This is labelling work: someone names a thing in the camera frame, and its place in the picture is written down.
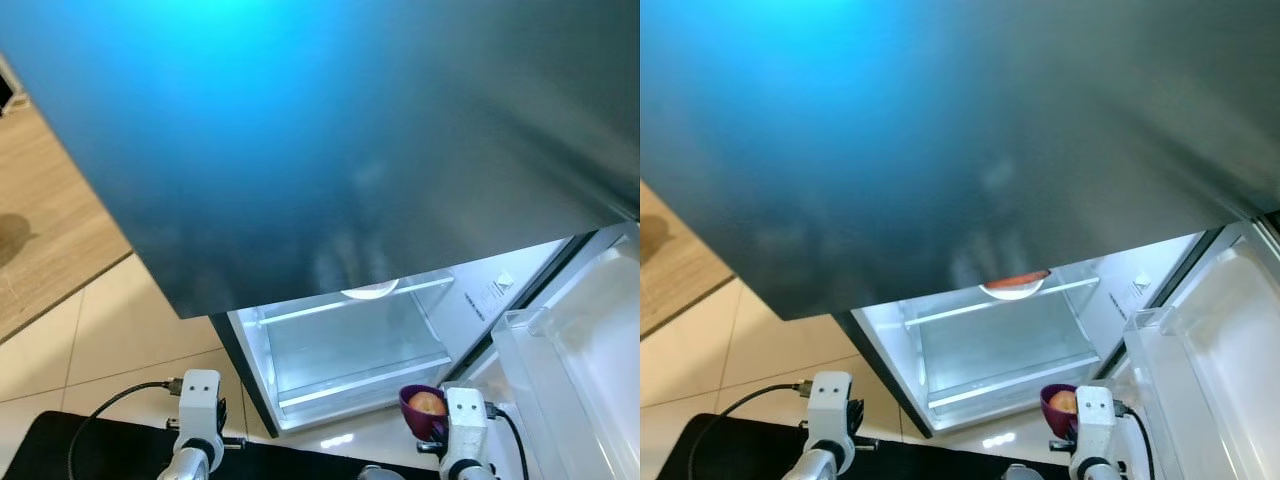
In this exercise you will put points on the orange round fruit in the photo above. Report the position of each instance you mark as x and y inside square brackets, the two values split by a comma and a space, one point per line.
[1064, 403]
[428, 404]

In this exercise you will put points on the white bowl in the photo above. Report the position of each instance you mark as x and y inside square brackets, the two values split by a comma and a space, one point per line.
[1012, 294]
[370, 292]

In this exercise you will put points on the orange sweet potato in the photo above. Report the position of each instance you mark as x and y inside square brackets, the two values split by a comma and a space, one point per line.
[1018, 279]

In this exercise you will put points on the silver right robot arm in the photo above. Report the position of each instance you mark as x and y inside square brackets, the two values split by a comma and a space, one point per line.
[1098, 473]
[468, 473]

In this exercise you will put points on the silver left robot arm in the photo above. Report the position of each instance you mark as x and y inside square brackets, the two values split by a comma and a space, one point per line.
[185, 465]
[812, 467]

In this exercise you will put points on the glass fridge shelf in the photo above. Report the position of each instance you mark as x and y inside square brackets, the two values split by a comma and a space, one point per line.
[950, 312]
[360, 382]
[300, 310]
[1010, 385]

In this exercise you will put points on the clear fridge door bin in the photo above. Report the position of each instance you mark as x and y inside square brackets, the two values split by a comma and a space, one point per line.
[560, 400]
[1190, 400]

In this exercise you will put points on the grey steel fridge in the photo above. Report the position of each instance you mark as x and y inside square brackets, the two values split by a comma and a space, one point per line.
[300, 130]
[940, 130]

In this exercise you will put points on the grey right robot leg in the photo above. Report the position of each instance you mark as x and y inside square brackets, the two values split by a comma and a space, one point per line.
[380, 473]
[1024, 473]

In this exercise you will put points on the black floor mat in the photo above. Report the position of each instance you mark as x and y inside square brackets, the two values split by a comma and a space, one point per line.
[300, 465]
[930, 465]

